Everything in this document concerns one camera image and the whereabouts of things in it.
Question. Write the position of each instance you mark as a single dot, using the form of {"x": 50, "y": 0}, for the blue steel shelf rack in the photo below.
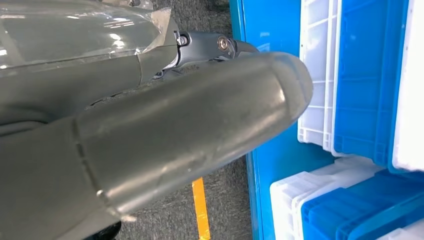
{"x": 261, "y": 198}

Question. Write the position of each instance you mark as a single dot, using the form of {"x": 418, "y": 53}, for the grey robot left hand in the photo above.
{"x": 99, "y": 132}

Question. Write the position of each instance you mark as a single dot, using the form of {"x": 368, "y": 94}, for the blue plastic bin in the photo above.
{"x": 348, "y": 212}
{"x": 364, "y": 82}

